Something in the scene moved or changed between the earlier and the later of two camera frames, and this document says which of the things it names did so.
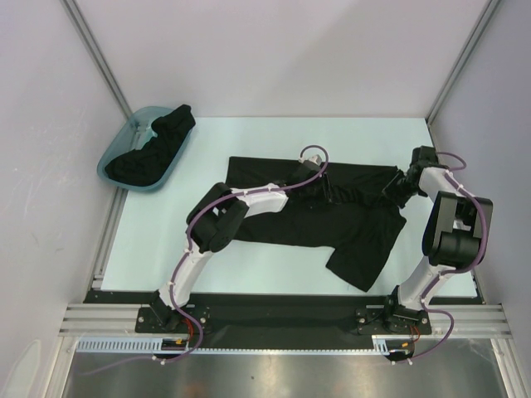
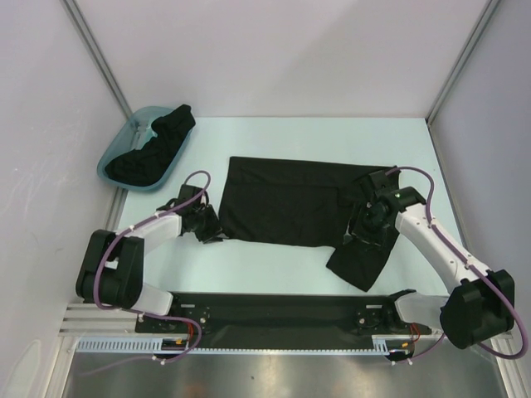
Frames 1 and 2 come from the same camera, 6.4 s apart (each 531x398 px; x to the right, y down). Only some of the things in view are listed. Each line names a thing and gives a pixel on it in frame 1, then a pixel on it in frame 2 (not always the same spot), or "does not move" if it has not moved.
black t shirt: [340, 208] does not move
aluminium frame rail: [115, 320] does not move
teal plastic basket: [134, 132] does not move
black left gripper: [327, 193] → [214, 233]
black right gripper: [392, 189] → [364, 234]
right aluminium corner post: [489, 11] does not move
